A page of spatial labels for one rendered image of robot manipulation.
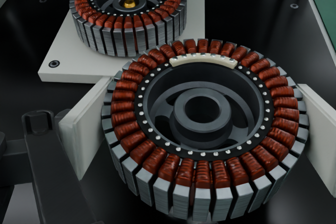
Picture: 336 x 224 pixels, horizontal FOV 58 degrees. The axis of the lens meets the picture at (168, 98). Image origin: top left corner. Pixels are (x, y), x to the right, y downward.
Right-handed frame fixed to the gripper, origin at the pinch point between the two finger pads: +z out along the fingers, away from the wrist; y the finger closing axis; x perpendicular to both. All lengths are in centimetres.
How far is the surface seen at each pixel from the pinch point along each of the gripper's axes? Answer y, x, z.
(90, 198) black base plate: -7.2, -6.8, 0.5
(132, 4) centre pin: -6.6, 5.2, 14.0
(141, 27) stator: -5.0, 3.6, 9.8
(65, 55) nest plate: -12.5, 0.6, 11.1
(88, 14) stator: -9.8, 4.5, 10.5
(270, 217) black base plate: 4.8, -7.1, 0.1
